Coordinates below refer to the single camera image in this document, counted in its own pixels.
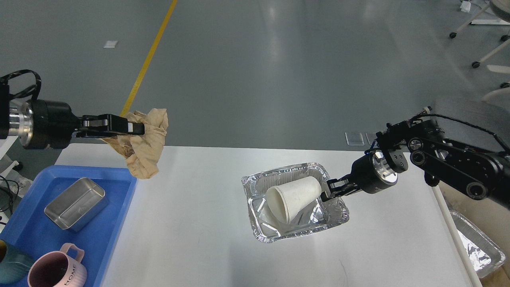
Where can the aluminium foil tray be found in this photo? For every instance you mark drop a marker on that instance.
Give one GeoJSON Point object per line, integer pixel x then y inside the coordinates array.
{"type": "Point", "coordinates": [315, 217]}

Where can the white side table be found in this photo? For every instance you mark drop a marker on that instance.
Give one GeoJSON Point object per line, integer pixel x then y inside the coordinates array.
{"type": "Point", "coordinates": [6, 164]}

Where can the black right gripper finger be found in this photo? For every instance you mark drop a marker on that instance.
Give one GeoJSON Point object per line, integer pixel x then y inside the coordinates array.
{"type": "Point", "coordinates": [341, 185]}
{"type": "Point", "coordinates": [326, 195]}

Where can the teal mug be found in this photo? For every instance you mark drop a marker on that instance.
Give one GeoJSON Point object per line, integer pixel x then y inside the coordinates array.
{"type": "Point", "coordinates": [14, 263]}

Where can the foil tray in bin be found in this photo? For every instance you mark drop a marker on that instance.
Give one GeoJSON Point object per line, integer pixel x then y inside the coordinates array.
{"type": "Point", "coordinates": [485, 256]}

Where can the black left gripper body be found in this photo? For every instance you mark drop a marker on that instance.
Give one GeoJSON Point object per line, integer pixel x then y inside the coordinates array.
{"type": "Point", "coordinates": [42, 124]}

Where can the pink mug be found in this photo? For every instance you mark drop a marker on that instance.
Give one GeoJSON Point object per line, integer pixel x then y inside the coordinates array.
{"type": "Point", "coordinates": [62, 268]}

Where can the white chair top right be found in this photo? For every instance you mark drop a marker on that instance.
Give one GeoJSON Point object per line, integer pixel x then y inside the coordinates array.
{"type": "Point", "coordinates": [490, 13]}

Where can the brown paper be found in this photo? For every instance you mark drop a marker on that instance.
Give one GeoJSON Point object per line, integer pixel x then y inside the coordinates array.
{"type": "Point", "coordinates": [142, 153]}

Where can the white floor tag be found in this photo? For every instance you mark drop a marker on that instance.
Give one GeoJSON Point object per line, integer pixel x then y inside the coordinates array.
{"type": "Point", "coordinates": [110, 44]}

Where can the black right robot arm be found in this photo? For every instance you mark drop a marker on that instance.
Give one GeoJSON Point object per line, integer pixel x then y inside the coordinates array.
{"type": "Point", "coordinates": [475, 172]}

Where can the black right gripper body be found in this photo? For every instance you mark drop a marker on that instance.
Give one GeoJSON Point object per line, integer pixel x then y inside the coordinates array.
{"type": "Point", "coordinates": [371, 173]}

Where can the steel square tray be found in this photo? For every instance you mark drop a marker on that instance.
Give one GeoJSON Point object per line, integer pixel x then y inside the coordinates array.
{"type": "Point", "coordinates": [77, 205]}

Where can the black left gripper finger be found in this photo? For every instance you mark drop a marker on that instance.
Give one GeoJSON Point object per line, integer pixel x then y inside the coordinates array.
{"type": "Point", "coordinates": [94, 134]}
{"type": "Point", "coordinates": [109, 122]}

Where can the white paper cup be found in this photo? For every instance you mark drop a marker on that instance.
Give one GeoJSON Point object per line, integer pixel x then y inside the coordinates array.
{"type": "Point", "coordinates": [285, 201]}

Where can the grey office chair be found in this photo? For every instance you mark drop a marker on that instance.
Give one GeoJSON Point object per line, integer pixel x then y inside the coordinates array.
{"type": "Point", "coordinates": [475, 112]}

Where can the beige plastic bin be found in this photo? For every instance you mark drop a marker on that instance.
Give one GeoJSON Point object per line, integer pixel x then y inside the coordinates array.
{"type": "Point", "coordinates": [492, 219]}

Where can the blue plastic tray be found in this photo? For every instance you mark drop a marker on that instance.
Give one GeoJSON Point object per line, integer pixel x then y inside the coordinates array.
{"type": "Point", "coordinates": [30, 229]}

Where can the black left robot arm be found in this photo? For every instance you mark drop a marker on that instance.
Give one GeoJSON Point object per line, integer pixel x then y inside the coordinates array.
{"type": "Point", "coordinates": [7, 98]}

